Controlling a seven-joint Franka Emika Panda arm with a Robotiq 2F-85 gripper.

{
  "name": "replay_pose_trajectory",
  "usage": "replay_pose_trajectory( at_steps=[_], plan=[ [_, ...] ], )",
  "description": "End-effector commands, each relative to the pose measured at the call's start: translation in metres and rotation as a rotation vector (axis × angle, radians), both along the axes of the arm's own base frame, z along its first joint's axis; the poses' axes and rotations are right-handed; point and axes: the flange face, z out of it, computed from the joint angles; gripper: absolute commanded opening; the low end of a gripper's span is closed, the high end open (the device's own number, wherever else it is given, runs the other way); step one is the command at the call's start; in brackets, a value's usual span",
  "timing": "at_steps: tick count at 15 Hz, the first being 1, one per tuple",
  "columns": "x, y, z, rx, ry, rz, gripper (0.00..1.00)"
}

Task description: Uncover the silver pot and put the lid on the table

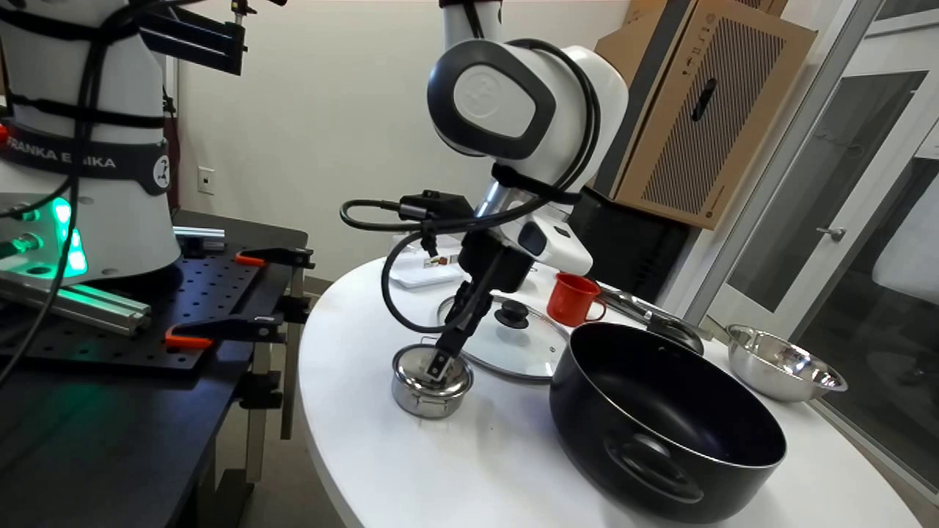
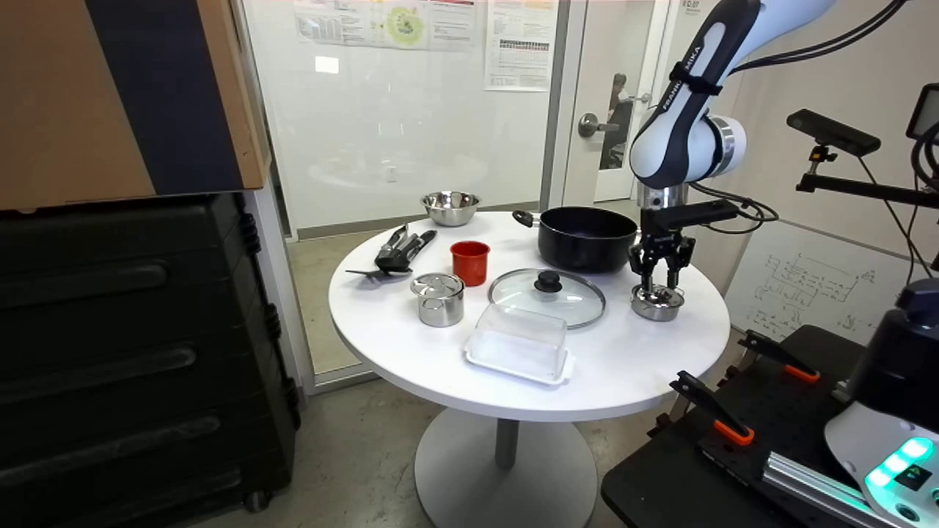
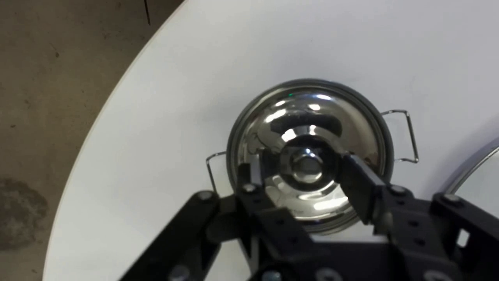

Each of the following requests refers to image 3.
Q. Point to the silver pot lid with knob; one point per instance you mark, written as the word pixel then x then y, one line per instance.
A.
pixel 306 125

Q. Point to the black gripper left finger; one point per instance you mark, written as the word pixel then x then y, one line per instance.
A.
pixel 259 203

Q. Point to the glass lid with black knob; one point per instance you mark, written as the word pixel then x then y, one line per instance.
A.
pixel 481 171

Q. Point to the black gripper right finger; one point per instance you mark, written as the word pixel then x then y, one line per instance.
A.
pixel 367 189

